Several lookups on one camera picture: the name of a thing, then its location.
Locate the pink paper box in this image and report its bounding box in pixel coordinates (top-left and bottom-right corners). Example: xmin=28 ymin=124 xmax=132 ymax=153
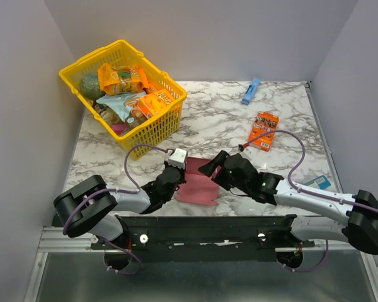
xmin=175 ymin=157 xmax=219 ymax=206

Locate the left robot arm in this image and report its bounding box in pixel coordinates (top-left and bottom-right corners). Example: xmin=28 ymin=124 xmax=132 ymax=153
xmin=54 ymin=163 xmax=185 ymax=249

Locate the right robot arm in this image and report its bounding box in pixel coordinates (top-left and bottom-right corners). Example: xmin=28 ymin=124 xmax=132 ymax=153
xmin=198 ymin=151 xmax=378 ymax=255

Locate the orange product box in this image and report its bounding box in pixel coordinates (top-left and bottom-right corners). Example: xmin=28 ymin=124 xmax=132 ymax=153
xmin=248 ymin=111 xmax=280 ymax=152

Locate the orange cracker box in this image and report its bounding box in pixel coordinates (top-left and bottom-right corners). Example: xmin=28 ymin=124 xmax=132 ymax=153
xmin=137 ymin=89 xmax=175 ymax=120

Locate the blue small box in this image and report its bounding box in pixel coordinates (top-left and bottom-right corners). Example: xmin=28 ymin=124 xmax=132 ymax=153
xmin=241 ymin=78 xmax=261 ymax=105

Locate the pink item in basket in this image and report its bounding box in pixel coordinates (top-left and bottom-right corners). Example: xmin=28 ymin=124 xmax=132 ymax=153
xmin=111 ymin=123 xmax=130 ymax=136

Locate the yellow plastic basket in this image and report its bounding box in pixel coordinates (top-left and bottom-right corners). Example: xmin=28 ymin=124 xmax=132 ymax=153
xmin=59 ymin=40 xmax=187 ymax=152

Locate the teal card package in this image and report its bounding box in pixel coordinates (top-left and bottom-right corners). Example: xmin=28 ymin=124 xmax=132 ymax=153
xmin=304 ymin=175 xmax=331 ymax=190

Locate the light blue snack bag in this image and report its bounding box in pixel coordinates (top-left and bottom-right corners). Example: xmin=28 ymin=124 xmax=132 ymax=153
xmin=96 ymin=92 xmax=146 ymax=122

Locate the orange snack bag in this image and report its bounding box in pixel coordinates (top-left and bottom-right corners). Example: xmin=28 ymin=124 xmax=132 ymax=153
xmin=97 ymin=63 xmax=149 ymax=95

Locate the green melon ball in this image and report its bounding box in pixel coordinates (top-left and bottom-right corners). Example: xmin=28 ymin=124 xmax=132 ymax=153
xmin=79 ymin=72 xmax=104 ymax=101

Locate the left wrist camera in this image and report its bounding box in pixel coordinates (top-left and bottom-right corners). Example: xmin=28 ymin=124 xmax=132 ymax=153
xmin=167 ymin=148 xmax=188 ymax=170

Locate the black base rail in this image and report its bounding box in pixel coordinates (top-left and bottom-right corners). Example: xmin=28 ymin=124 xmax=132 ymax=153
xmin=52 ymin=213 xmax=316 ymax=264

